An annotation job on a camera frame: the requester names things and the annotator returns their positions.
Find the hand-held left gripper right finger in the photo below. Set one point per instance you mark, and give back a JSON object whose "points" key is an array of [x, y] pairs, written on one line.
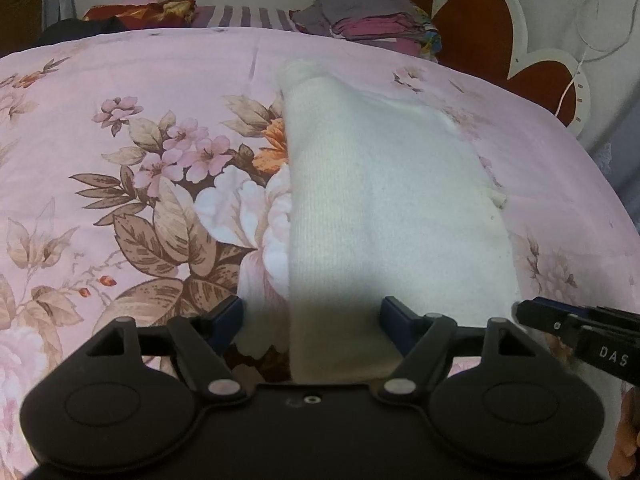
{"points": [[395, 318]]}

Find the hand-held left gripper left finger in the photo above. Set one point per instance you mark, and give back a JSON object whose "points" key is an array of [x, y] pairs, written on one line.
{"points": [[228, 318]]}

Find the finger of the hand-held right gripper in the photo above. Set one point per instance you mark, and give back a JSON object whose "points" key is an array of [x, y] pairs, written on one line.
{"points": [[550, 317]]}

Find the white knit garment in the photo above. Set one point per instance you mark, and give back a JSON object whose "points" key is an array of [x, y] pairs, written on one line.
{"points": [[380, 210]]}

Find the stack of folded clothes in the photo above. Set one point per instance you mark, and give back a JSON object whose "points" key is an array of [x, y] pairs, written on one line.
{"points": [[370, 17]]}

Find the person's right hand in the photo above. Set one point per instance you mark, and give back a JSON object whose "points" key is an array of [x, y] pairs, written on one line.
{"points": [[625, 440]]}

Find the pink floral bed sheet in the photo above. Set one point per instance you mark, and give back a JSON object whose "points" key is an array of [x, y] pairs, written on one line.
{"points": [[125, 185]]}

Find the heart-shaped red headboard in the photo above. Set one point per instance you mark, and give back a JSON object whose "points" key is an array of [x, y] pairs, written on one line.
{"points": [[480, 25]]}

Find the striped pillow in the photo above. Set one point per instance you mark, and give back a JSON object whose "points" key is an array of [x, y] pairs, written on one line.
{"points": [[250, 17]]}

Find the dark red patterned cloth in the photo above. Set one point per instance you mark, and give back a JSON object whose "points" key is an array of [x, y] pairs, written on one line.
{"points": [[145, 12]]}

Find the black cloth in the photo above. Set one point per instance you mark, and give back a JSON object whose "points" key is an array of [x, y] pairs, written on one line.
{"points": [[75, 32]]}

